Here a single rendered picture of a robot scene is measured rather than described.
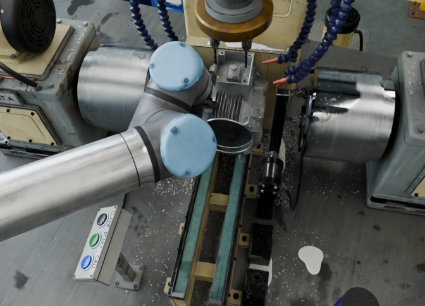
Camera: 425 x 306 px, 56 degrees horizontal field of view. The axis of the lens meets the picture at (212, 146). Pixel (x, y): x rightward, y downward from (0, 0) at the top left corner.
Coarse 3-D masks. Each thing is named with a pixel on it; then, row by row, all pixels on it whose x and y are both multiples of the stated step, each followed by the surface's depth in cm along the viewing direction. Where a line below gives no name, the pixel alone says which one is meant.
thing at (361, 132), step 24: (312, 72) 107; (336, 72) 101; (360, 72) 102; (312, 96) 98; (336, 96) 97; (360, 96) 96; (384, 96) 97; (288, 120) 106; (312, 120) 97; (336, 120) 96; (360, 120) 95; (384, 120) 96; (312, 144) 101; (336, 144) 99; (360, 144) 98; (384, 144) 98
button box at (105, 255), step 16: (112, 208) 91; (96, 224) 91; (112, 224) 88; (128, 224) 92; (112, 240) 87; (96, 256) 85; (112, 256) 87; (80, 272) 85; (96, 272) 83; (112, 272) 86
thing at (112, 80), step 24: (96, 48) 113; (120, 48) 110; (144, 48) 112; (96, 72) 105; (120, 72) 104; (144, 72) 103; (96, 96) 105; (120, 96) 104; (96, 120) 110; (120, 120) 108
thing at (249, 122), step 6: (210, 66) 115; (258, 72) 112; (258, 78) 113; (204, 114) 104; (204, 120) 104; (246, 120) 103; (252, 120) 103; (246, 126) 103; (252, 126) 103; (246, 150) 112; (252, 150) 113
